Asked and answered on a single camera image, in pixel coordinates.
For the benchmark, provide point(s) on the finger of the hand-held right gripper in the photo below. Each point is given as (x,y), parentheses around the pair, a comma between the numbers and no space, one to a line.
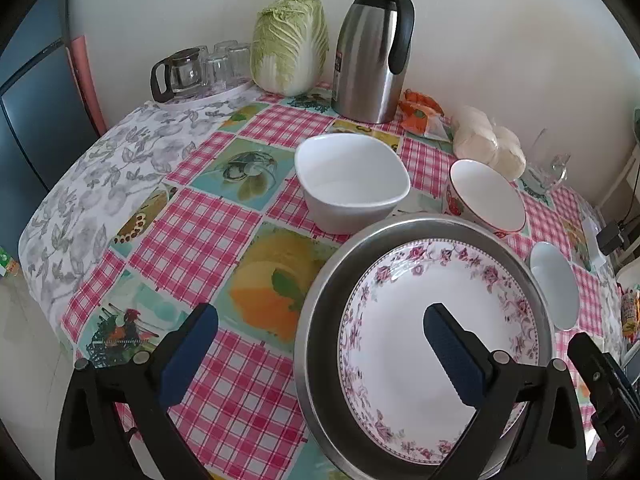
(592,375)
(627,385)

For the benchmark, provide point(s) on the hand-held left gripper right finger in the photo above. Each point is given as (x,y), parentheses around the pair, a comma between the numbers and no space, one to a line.
(455,355)

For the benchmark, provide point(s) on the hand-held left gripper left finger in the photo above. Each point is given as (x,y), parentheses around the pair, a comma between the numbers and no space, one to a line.
(187,355)

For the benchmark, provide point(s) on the round pink floral plate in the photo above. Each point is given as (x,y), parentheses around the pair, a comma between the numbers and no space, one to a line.
(395,360)

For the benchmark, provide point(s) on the small white flower bowl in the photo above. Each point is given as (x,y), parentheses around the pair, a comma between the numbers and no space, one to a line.
(555,285)

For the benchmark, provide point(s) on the large stainless steel plate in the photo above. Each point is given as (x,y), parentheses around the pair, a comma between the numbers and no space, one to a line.
(325,310)

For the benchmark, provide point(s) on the strawberry print bowl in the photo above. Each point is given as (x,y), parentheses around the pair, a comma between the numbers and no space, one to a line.
(487,195)

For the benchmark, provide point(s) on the white square bowl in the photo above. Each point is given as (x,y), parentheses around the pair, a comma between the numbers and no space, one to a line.
(350,185)

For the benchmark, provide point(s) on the yellow candy packet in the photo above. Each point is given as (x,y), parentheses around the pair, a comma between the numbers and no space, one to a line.
(631,310)

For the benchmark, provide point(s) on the pink checked tablecloth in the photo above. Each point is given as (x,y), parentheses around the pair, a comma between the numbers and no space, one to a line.
(200,240)

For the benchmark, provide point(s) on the white power strip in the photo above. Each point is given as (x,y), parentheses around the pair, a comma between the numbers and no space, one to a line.
(595,257)

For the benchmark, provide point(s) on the black power adapter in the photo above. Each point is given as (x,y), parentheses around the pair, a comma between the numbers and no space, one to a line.
(612,240)

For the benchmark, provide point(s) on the green box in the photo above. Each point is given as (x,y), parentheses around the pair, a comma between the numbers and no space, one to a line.
(7,262)

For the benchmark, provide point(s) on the clear glass mug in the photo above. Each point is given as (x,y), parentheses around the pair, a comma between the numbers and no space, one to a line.
(540,170)

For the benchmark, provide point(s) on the bag of white steamed buns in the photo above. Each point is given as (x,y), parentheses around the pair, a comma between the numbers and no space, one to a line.
(475,135)

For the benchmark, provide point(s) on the orange snack packet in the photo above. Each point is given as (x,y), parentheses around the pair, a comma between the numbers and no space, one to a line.
(417,115)

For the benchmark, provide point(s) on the white round tray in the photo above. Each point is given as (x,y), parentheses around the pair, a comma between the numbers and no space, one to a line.
(225,96)

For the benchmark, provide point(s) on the blue cabinet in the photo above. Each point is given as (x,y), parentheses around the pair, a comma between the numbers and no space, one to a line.
(30,110)

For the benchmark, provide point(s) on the pink board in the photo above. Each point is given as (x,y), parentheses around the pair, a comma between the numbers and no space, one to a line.
(85,80)

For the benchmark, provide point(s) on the stainless steel thermos jug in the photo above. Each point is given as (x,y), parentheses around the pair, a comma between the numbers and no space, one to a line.
(365,60)

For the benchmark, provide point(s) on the napa cabbage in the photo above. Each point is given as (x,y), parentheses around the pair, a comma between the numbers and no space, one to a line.
(287,45)

